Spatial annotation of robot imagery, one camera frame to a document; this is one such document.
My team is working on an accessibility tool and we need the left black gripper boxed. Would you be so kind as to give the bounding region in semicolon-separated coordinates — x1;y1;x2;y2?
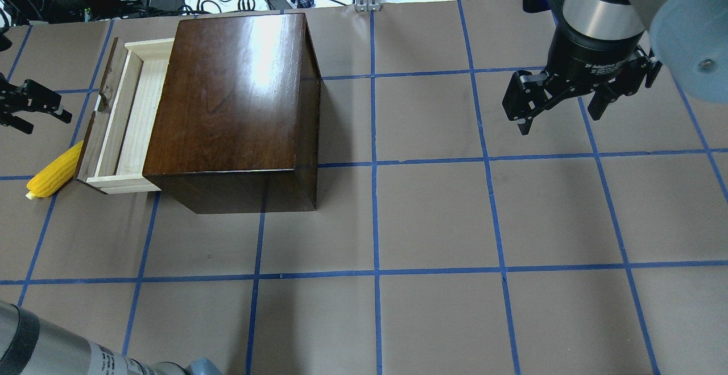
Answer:
1;76;73;135

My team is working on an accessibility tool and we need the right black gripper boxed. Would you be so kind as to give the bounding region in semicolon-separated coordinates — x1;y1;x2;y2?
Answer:
502;25;663;136

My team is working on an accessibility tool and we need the yellow toy corn cob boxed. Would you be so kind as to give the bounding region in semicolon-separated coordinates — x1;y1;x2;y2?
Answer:
25;140;84;200

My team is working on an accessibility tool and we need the light wood drawer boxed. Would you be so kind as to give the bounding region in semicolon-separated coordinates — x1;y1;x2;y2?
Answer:
75;38;174;194

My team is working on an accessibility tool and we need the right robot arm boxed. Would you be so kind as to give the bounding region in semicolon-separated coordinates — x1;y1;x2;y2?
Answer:
502;0;727;135

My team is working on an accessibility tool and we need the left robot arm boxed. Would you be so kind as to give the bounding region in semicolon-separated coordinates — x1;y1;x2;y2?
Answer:
1;76;221;374

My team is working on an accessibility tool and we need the dark wooden drawer cabinet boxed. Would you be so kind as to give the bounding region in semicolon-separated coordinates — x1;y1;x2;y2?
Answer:
142;14;321;214

